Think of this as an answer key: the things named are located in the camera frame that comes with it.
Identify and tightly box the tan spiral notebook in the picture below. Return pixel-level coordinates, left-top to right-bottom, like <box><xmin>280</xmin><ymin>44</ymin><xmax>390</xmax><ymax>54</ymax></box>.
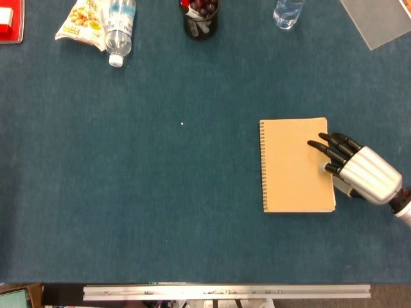
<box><xmin>259</xmin><ymin>117</ymin><xmax>337</xmax><ymax>214</ymax></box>

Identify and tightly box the peanut snack bag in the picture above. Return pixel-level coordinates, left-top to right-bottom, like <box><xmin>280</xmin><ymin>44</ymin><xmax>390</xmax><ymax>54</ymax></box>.
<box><xmin>55</xmin><ymin>0</ymin><xmax>109</xmax><ymax>52</ymax></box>

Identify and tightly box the black mesh pen holder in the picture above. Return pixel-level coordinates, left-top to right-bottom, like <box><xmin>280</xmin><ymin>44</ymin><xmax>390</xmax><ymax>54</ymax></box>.
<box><xmin>179</xmin><ymin>0</ymin><xmax>222</xmax><ymax>41</ymax></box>

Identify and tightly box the dark red grape bunch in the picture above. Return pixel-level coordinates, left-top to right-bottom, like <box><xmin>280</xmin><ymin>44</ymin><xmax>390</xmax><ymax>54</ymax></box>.
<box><xmin>188</xmin><ymin>0</ymin><xmax>219</xmax><ymax>19</ymax></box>

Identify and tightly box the red stamp pad tray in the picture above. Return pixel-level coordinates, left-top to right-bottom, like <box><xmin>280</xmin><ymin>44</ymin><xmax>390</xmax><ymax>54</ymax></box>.
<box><xmin>0</xmin><ymin>0</ymin><xmax>26</xmax><ymax>44</ymax></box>

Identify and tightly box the red capped white marker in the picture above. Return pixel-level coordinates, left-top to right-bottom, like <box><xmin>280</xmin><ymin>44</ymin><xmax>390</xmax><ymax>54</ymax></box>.
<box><xmin>180</xmin><ymin>0</ymin><xmax>211</xmax><ymax>35</ymax></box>

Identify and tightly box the teal screen device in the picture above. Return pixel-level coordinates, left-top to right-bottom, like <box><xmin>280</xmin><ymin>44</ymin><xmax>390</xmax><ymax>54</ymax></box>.
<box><xmin>0</xmin><ymin>287</ymin><xmax>29</xmax><ymax>308</ymax></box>

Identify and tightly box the red and white small box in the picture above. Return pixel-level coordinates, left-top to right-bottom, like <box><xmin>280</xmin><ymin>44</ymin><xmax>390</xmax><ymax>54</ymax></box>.
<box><xmin>0</xmin><ymin>6</ymin><xmax>15</xmax><ymax>33</ymax></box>

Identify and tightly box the clear drinking glass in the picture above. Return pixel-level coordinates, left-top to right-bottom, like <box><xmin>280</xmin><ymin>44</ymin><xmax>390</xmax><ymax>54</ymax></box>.
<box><xmin>272</xmin><ymin>0</ymin><xmax>305</xmax><ymax>31</ymax></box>

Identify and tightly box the blue felt table cloth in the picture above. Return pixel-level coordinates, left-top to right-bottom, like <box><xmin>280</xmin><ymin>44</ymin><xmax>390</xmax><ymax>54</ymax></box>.
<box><xmin>0</xmin><ymin>0</ymin><xmax>411</xmax><ymax>285</ymax></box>

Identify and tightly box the aluminium profile rail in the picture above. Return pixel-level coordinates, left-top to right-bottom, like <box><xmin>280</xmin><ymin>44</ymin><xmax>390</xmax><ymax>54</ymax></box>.
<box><xmin>82</xmin><ymin>284</ymin><xmax>372</xmax><ymax>302</ymax></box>

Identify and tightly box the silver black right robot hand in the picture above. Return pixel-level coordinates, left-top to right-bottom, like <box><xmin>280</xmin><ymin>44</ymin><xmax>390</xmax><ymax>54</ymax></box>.
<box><xmin>307</xmin><ymin>132</ymin><xmax>403</xmax><ymax>205</ymax></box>

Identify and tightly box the labelled water bottle white cap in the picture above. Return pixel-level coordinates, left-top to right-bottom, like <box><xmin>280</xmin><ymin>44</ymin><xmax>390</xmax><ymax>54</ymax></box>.
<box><xmin>104</xmin><ymin>0</ymin><xmax>137</xmax><ymax>68</ymax></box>

